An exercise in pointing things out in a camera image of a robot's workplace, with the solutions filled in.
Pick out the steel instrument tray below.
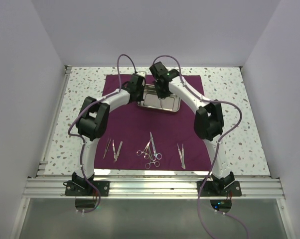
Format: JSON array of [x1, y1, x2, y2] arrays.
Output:
[[137, 84, 181, 113]]

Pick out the purple cloth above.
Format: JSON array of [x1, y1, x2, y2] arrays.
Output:
[[91, 74, 214, 172]]

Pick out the steel hemostat forceps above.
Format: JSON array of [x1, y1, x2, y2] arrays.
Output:
[[144, 141, 160, 170], [136, 140, 151, 159]]

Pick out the steel forceps tweezers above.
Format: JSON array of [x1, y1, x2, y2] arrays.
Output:
[[103, 138, 111, 159]]

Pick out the curved tip steel tweezers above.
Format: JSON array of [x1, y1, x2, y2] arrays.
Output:
[[112, 141, 123, 162]]

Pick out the steel surgical scissors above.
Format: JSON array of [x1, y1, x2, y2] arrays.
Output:
[[150, 132, 162, 160]]

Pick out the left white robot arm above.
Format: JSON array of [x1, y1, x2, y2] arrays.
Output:
[[68, 71, 147, 196]]

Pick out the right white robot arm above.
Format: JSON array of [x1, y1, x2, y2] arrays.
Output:
[[150, 62, 235, 196]]

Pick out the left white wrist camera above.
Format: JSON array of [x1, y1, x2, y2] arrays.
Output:
[[136, 71, 147, 78]]

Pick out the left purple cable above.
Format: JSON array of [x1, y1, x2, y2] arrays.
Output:
[[68, 54, 138, 214]]

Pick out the purple cable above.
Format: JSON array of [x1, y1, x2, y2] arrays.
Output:
[[68, 54, 138, 214], [152, 55, 250, 239]]

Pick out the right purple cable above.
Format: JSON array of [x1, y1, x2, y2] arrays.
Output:
[[152, 55, 250, 239]]

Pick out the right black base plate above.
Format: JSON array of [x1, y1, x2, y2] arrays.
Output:
[[196, 171, 242, 197]]

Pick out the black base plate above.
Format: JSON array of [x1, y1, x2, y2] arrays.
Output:
[[63, 173, 110, 197], [196, 171, 242, 197]]

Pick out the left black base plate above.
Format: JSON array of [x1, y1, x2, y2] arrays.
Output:
[[63, 173, 110, 197]]

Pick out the aluminium frame rail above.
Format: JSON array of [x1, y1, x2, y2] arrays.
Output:
[[10, 66, 296, 239]]

